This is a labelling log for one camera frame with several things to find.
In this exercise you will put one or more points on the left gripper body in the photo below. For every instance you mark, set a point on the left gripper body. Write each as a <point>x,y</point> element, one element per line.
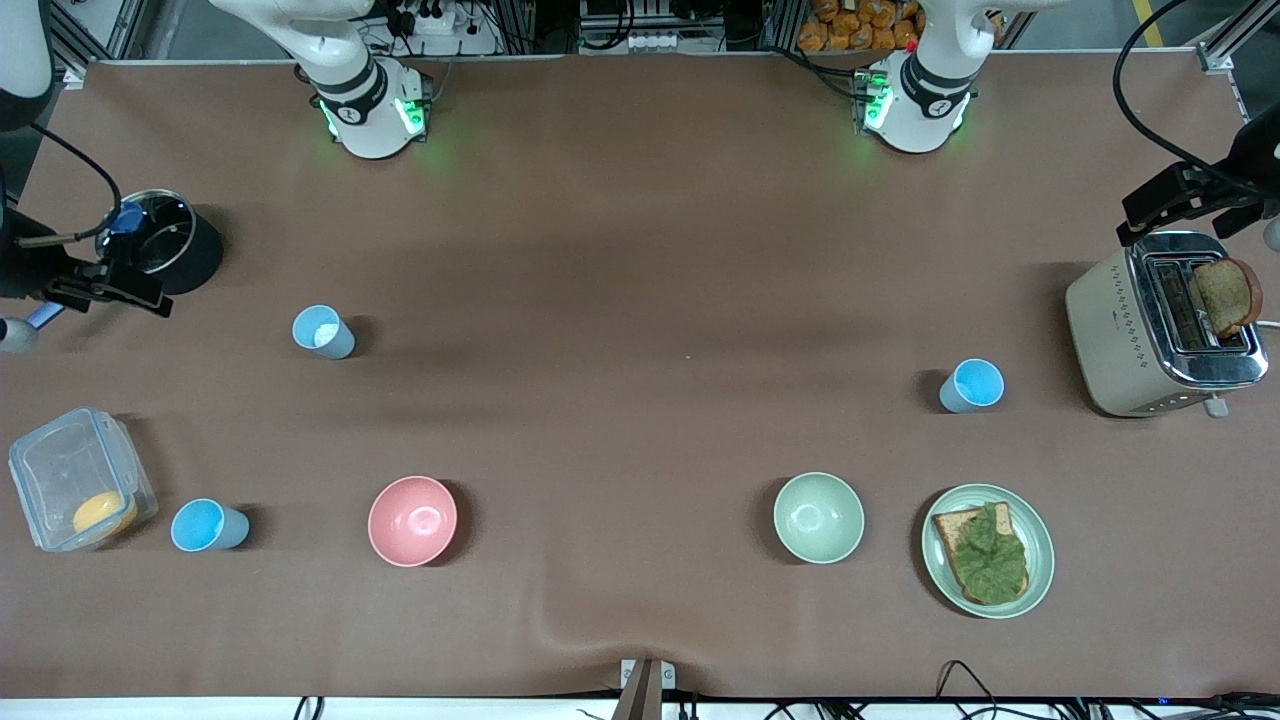
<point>1252,160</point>

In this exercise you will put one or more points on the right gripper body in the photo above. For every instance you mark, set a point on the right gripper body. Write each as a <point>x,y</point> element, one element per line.
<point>22,268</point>

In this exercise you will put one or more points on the light blue plastic cup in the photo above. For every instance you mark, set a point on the light blue plastic cup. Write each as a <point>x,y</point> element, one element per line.
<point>205,525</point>
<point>975,385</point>
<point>325,335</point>

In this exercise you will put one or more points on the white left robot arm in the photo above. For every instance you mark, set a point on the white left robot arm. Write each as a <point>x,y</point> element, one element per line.
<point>925,100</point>

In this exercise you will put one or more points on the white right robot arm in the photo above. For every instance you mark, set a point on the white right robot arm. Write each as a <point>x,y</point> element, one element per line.
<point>365,110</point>

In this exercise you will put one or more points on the glass lid with blue knob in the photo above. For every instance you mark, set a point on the glass lid with blue knob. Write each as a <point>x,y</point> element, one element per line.
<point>162,240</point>

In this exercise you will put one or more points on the dark toast slice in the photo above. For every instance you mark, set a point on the dark toast slice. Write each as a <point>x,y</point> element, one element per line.
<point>1225,295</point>

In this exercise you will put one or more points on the cream and chrome toaster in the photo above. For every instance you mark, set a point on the cream and chrome toaster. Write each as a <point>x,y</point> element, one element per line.
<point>1110,340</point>

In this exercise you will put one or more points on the clear plastic food container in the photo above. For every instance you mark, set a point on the clear plastic food container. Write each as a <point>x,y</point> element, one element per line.
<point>60,470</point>

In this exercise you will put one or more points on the yellow round food piece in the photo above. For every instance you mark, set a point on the yellow round food piece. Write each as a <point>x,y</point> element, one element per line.
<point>105,513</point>

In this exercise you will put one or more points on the orange snack packs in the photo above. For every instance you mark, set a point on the orange snack packs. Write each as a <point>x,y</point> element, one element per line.
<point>860,25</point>

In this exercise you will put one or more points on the pale green plate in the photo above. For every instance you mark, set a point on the pale green plate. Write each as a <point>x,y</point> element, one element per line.
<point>1041,545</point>

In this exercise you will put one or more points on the pink bowl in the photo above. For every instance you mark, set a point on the pink bowl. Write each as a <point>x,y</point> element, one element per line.
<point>412,520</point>

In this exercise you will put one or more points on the brown bread slice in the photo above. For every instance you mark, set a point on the brown bread slice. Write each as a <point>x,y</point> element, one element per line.
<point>948,527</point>

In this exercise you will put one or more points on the green lettuce leaf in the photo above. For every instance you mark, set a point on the green lettuce leaf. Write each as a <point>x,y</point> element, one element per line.
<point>990,560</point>

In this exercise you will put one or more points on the white power strip with plugs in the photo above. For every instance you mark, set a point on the white power strip with plugs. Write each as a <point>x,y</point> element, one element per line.
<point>470,40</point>

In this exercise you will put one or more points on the pale green bowl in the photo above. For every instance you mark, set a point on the pale green bowl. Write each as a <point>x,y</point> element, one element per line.
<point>818,517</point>

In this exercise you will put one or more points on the brown table cloth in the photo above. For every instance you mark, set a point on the brown table cloth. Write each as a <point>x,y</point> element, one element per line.
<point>640,300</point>

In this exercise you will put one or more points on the small white power strip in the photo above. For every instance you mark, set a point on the small white power strip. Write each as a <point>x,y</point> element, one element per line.
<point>658,42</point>

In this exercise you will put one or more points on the metal mounting bracket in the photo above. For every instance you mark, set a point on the metal mounting bracket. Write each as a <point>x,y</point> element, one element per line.
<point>646,690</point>

